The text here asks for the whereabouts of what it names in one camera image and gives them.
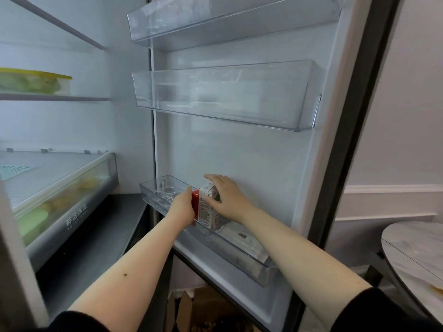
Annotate person's left hand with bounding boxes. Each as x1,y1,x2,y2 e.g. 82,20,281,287
165,186,196,229

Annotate person's right hand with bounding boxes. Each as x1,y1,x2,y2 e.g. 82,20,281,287
199,174,257,224

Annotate red and white drink carton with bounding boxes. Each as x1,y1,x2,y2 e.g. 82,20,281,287
191,182,222,232

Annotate person's right forearm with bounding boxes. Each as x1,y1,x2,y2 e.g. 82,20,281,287
241,206,372,330

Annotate person's left forearm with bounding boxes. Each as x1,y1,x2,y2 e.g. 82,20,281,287
67,215,194,332

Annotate white plastic packet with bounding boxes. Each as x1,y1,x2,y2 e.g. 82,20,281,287
215,222,270,264

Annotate white refrigerator door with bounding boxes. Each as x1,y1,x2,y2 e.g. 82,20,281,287
145,0,403,332

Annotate clear shallow door bin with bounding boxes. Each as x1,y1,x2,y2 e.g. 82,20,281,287
139,175,278,288

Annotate refrigerator body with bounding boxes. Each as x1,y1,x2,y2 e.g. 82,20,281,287
0,0,157,332

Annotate yellow fruit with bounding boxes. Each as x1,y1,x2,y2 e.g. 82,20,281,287
77,177,102,191

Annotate brown cardboard box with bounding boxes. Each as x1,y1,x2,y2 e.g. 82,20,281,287
164,285,264,332

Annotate clear deep door bin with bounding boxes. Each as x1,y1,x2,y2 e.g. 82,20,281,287
132,59,326,132

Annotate clear crisper drawer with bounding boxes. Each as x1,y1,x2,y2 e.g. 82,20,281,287
13,153,120,273

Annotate white crisper cover shelf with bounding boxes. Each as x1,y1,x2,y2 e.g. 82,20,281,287
0,148,115,215

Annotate green vegetable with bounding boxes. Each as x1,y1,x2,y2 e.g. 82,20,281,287
17,207,52,240

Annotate glass refrigerator shelf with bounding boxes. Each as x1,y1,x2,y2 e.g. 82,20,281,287
3,0,107,51
0,92,111,102

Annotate black left sleeve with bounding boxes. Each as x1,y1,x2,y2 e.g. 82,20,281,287
33,310,112,332

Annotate black sleeve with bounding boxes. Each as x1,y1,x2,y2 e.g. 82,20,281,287
330,287,443,332
33,310,112,332

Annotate teal patterned mat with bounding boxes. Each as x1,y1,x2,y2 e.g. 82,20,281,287
0,164,34,181

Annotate yellow-lidded food container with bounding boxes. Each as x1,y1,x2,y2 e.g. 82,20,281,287
0,67,73,96

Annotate black right sleeve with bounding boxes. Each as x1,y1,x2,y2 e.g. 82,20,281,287
330,287,443,332

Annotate round marble table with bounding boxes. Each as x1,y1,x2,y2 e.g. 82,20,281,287
365,221,443,324

